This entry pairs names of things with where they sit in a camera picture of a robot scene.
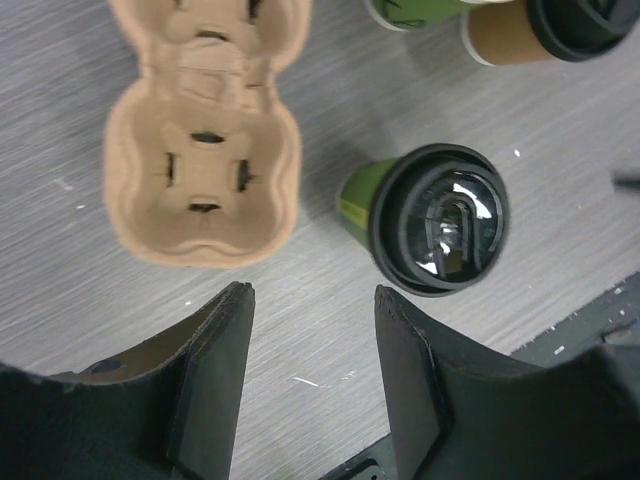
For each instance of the single brown paper cup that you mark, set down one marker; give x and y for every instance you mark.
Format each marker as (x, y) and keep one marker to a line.
(500, 34)

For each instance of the green paper cup stack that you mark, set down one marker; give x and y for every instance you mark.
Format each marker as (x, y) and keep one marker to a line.
(407, 15)

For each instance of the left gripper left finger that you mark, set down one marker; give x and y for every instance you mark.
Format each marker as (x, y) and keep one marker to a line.
(166, 408)

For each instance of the black lid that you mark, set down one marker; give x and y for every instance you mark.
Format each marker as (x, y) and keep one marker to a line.
(577, 31)
(439, 220)

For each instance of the single green paper cup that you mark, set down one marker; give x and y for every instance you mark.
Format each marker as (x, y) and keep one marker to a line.
(356, 197)

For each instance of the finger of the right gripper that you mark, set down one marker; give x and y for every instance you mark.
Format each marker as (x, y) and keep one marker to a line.
(628, 181)

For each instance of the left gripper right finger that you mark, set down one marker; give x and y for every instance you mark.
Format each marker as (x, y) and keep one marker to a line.
(500, 400)

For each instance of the cardboard cup carrier tray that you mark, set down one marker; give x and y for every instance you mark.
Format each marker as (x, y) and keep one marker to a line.
(202, 159)

